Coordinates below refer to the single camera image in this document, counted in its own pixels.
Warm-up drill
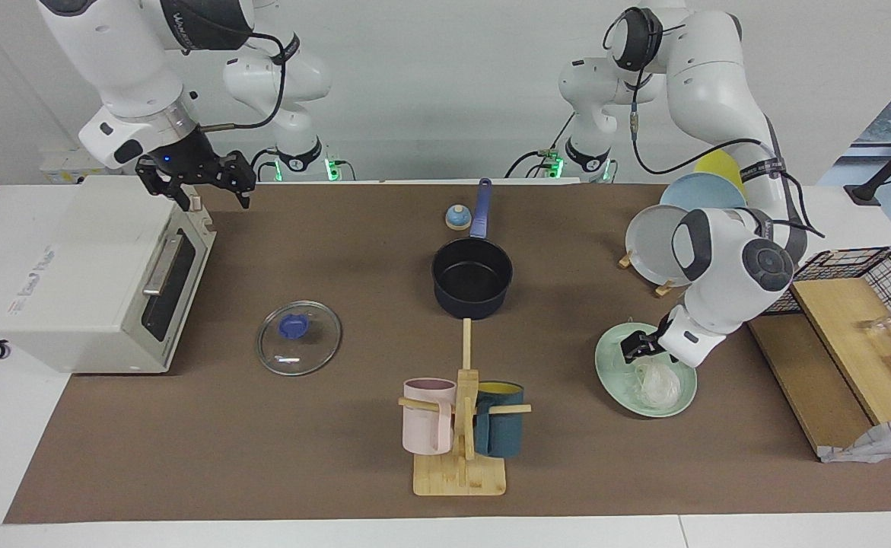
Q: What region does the glass lid with blue knob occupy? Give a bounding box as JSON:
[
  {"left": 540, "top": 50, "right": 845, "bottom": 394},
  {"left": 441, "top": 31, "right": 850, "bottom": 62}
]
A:
[{"left": 255, "top": 300, "right": 343, "bottom": 377}]

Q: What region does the grey crumpled bag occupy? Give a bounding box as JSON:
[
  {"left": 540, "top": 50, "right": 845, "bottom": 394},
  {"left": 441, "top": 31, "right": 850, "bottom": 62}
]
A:
[{"left": 818, "top": 413, "right": 891, "bottom": 464}]

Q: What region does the white toaster oven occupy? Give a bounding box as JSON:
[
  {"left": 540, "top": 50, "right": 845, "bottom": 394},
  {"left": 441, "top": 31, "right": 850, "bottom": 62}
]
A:
[{"left": 0, "top": 175, "right": 218, "bottom": 375}]

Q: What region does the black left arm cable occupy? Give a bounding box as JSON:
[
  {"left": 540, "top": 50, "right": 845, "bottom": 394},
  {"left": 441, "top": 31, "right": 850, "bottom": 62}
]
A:
[{"left": 603, "top": 6, "right": 826, "bottom": 238}]

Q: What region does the white power strip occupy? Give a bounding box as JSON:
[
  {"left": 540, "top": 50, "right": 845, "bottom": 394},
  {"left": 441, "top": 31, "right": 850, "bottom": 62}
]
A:
[{"left": 40, "top": 148, "right": 123, "bottom": 185}]

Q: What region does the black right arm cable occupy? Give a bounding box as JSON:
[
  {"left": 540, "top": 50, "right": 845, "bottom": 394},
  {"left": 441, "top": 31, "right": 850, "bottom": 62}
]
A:
[{"left": 186, "top": 29, "right": 301, "bottom": 132}]

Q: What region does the brown table mat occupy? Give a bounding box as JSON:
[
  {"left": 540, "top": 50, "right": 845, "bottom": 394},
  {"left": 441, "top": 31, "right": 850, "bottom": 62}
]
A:
[{"left": 4, "top": 183, "right": 891, "bottom": 524}]

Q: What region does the light blue plate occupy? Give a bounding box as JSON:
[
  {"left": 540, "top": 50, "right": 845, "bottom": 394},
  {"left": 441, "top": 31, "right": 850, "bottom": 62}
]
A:
[{"left": 659, "top": 172, "right": 749, "bottom": 211}]

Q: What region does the black wire basket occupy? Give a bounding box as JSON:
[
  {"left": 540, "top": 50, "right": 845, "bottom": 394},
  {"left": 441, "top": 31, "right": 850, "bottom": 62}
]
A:
[{"left": 744, "top": 246, "right": 891, "bottom": 347}]

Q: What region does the yellow plate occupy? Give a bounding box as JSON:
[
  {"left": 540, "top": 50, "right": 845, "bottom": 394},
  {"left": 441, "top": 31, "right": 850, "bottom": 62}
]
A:
[{"left": 694, "top": 149, "right": 747, "bottom": 191}]

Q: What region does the wooden mug rack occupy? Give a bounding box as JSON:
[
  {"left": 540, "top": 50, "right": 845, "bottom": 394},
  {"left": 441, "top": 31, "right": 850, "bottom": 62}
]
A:
[{"left": 398, "top": 318, "right": 532, "bottom": 497}]

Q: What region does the pink mug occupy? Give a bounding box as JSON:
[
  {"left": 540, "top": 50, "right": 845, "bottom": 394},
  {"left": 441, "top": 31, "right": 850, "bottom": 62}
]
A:
[{"left": 403, "top": 378, "right": 457, "bottom": 456}]

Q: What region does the light wooden cutting board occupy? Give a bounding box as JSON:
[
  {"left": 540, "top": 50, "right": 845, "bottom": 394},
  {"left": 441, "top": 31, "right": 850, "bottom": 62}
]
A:
[{"left": 790, "top": 276, "right": 891, "bottom": 425}]

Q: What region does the light green plate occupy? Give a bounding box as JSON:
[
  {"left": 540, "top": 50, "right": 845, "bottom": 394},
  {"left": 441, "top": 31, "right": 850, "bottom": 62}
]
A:
[{"left": 594, "top": 320, "right": 698, "bottom": 419}]

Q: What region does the wooden plate rack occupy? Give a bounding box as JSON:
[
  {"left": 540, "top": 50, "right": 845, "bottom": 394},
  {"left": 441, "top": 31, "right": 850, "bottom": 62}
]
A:
[{"left": 619, "top": 253, "right": 678, "bottom": 298}]

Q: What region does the grey plate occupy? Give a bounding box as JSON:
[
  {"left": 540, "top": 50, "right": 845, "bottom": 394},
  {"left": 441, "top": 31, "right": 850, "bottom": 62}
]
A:
[{"left": 625, "top": 204, "right": 693, "bottom": 287}]

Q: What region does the dark pot with blue handle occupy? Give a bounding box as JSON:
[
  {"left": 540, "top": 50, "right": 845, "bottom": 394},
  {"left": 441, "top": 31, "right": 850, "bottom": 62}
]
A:
[{"left": 431, "top": 178, "right": 514, "bottom": 320}]

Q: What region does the teal mug with yellow inside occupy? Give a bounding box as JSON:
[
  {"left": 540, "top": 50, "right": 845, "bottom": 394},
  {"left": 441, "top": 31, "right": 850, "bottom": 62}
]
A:
[{"left": 474, "top": 381, "right": 526, "bottom": 458}]

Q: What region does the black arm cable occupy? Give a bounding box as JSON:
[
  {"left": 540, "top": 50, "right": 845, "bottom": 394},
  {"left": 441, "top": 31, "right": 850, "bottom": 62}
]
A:
[
  {"left": 603, "top": 6, "right": 826, "bottom": 238},
  {"left": 186, "top": 29, "right": 301, "bottom": 132}
]

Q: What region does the clear glass cup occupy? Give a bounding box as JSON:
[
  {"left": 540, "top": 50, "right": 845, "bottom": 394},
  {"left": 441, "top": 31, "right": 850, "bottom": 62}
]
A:
[{"left": 860, "top": 312, "right": 891, "bottom": 358}]

